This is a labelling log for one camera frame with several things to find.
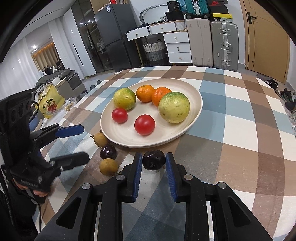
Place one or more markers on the white drawer unit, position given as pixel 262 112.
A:
pixel 178 48

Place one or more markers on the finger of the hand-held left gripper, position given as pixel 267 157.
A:
pixel 69 131
pixel 71 160

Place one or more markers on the cream round plate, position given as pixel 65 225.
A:
pixel 129 132

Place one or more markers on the blue plastic bag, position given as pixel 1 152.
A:
pixel 182 5

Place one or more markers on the dark grey refrigerator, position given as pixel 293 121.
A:
pixel 115 39

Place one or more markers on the person's left forearm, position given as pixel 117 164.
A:
pixel 16 215

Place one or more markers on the yellow green round fruit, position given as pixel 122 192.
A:
pixel 124 99

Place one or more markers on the green speckled round fruit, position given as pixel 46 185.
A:
pixel 174 107

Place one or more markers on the grey slipper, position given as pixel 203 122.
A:
pixel 99 82
pixel 92 87

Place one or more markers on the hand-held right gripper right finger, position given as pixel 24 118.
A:
pixel 171 178

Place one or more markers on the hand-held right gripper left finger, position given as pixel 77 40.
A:
pixel 137 176

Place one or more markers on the black paper bag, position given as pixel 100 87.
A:
pixel 173 6

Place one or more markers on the dark purple round fruit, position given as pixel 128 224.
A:
pixel 108 151
pixel 153 160

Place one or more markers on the large red tomato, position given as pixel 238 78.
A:
pixel 145 125

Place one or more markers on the yellow plastic bag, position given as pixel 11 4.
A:
pixel 49 102

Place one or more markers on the beige suitcase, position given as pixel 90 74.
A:
pixel 198 42

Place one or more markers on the black storage bin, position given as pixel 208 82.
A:
pixel 174 15

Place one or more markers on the white drawer desk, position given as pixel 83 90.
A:
pixel 150 31

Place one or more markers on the oval white frame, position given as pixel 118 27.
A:
pixel 144 14

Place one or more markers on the teal suitcase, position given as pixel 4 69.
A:
pixel 196 7

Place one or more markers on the brown longan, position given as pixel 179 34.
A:
pixel 101 139
pixel 108 166

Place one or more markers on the person's left hand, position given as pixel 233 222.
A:
pixel 39 193

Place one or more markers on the wooden door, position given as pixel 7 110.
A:
pixel 266 39

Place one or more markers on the pile of dark shoes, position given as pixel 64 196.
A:
pixel 277 90

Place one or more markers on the orange mandarin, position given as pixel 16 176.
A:
pixel 145 93
pixel 159 96

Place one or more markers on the white ribbed bin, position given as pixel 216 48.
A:
pixel 180 26

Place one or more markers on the red black shoe box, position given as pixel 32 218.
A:
pixel 216 2

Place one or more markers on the clear plastic bag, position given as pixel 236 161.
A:
pixel 70 104

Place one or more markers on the silver suitcase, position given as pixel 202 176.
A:
pixel 224 46

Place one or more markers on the small red tomato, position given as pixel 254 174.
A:
pixel 119 115

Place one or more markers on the grey white woven basket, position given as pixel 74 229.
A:
pixel 155 52

